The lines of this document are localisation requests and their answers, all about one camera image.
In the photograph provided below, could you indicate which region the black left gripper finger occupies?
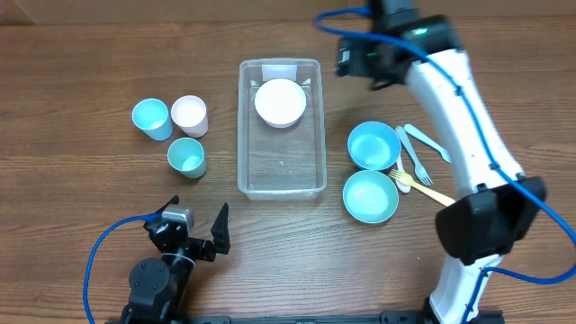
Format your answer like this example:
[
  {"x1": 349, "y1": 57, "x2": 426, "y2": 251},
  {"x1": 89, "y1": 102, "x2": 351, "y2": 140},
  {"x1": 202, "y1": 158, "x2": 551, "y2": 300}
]
[
  {"x1": 156, "y1": 195, "x2": 179, "y2": 214},
  {"x1": 211, "y1": 202, "x2": 230, "y2": 255}
]

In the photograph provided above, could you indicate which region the blue plastic bowl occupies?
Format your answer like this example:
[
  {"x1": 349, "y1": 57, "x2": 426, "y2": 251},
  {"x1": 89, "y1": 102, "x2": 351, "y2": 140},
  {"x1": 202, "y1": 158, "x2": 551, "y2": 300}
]
[{"x1": 346, "y1": 121, "x2": 401, "y2": 171}]

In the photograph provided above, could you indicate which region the blue plastic cup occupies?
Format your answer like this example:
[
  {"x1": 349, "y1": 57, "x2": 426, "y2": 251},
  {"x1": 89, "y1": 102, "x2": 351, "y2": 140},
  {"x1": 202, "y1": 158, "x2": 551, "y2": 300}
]
[{"x1": 131, "y1": 98, "x2": 173, "y2": 141}]

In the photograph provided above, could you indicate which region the pink plastic cup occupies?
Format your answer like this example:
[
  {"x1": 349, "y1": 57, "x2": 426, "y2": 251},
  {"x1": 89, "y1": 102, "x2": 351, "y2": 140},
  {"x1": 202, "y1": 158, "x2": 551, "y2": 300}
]
[{"x1": 171, "y1": 95, "x2": 209, "y2": 138}]

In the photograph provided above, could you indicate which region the green plastic bowl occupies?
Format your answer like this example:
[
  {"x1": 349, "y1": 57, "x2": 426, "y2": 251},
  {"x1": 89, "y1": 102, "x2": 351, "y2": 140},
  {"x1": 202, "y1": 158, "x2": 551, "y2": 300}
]
[{"x1": 342, "y1": 170, "x2": 400, "y2": 224}]

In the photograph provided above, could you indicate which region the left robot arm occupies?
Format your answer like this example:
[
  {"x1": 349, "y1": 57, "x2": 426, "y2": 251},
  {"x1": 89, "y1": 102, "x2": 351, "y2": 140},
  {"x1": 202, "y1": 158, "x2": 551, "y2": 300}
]
[{"x1": 121, "y1": 196, "x2": 230, "y2": 324}]

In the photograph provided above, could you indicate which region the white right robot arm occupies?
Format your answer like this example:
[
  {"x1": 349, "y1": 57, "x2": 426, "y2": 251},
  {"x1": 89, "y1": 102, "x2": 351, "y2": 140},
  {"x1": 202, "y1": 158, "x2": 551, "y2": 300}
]
[{"x1": 337, "y1": 0, "x2": 546, "y2": 323}]

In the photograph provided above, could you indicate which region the clear plastic container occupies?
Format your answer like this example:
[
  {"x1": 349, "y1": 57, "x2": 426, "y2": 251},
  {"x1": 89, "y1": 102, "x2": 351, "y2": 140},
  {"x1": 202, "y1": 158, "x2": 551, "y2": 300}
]
[{"x1": 238, "y1": 58, "x2": 327, "y2": 201}]

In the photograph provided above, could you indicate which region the green plastic cup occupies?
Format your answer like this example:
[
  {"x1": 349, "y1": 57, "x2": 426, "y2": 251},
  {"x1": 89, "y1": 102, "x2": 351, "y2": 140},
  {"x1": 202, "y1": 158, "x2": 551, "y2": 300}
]
[{"x1": 167, "y1": 138, "x2": 207, "y2": 179}]

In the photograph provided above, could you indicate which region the blue plastic fork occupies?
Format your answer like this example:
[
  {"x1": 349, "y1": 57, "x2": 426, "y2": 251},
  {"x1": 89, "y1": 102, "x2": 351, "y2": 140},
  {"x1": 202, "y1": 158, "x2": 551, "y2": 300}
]
[{"x1": 403, "y1": 123, "x2": 452, "y2": 163}]

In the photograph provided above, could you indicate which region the green plastic fork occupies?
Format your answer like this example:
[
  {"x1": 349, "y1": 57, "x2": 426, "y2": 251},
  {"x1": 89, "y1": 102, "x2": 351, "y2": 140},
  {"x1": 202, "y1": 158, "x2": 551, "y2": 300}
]
[{"x1": 395, "y1": 126, "x2": 433, "y2": 186}]

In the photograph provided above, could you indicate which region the yellow plastic fork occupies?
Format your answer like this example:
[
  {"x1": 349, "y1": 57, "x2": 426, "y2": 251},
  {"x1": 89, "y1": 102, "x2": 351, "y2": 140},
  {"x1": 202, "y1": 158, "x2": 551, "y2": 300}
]
[{"x1": 389, "y1": 169, "x2": 455, "y2": 206}]

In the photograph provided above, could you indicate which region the white plastic spoon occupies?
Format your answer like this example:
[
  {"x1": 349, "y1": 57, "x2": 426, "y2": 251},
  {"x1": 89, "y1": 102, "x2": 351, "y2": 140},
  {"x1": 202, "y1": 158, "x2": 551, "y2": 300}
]
[{"x1": 395, "y1": 155, "x2": 412, "y2": 194}]

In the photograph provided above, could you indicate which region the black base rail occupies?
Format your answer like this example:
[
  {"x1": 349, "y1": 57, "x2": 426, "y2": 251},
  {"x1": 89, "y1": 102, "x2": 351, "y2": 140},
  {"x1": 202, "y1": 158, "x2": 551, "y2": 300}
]
[{"x1": 105, "y1": 309, "x2": 505, "y2": 324}]

